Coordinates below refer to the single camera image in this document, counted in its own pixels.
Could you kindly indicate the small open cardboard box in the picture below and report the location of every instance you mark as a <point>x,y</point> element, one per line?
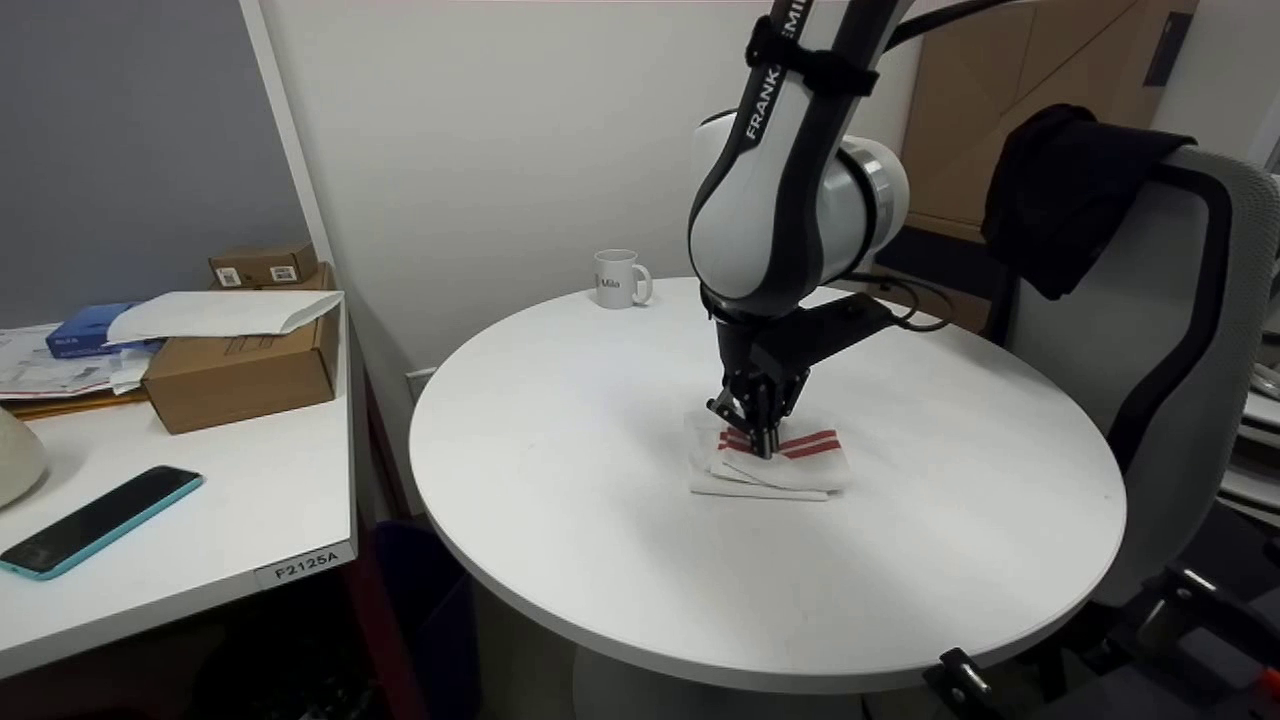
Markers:
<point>271,271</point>

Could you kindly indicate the grey office chair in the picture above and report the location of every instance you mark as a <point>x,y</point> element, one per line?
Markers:
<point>1159,344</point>

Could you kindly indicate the white rectangular side desk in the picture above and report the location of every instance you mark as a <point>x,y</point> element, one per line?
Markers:
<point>278,504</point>

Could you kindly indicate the black cloth on chair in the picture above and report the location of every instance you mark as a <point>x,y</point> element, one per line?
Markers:
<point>1063,191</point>

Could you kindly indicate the blue packet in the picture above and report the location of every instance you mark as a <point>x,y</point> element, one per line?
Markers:
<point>80,333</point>

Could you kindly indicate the white padded envelope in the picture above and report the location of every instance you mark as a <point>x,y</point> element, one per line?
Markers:
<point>216,312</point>

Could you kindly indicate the papers on side desk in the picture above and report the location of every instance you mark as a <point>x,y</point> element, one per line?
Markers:
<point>35,374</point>

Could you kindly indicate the black clamp at table edge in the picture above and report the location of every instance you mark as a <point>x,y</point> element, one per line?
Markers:
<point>981,693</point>

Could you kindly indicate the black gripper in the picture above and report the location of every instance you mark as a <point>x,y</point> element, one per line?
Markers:
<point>766,361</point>

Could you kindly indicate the large flat cardboard sheet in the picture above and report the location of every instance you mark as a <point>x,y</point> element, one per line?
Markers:
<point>972,82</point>

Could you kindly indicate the smartphone with teal case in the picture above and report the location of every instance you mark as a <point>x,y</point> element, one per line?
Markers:
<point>95,526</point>

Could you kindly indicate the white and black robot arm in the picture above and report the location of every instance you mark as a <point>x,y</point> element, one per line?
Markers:
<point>791,207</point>

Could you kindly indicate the white towel with red stripes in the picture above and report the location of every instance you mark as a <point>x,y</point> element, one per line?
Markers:
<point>814,463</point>

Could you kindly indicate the brown cardboard box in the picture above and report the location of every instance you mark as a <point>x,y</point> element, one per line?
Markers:
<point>242,379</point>

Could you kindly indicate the beige rounded object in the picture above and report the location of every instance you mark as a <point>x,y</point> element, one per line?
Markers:
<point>23,456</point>

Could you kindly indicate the white ceramic mug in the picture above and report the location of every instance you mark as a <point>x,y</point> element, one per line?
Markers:
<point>623,282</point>

